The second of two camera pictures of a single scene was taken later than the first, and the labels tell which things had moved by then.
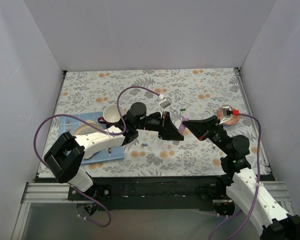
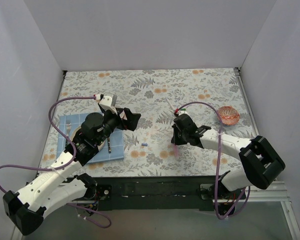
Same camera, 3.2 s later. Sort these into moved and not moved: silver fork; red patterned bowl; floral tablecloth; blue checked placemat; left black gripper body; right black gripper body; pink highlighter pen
Moved: pink highlighter pen; right black gripper body; left black gripper body
Not moved: red patterned bowl; silver fork; blue checked placemat; floral tablecloth
